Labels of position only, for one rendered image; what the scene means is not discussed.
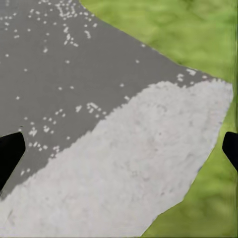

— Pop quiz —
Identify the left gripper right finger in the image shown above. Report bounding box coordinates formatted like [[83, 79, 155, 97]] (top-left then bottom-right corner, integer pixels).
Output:
[[222, 131, 238, 172]]

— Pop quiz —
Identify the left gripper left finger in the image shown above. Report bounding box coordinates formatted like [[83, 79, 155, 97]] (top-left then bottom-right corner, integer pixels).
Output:
[[0, 132, 26, 190]]

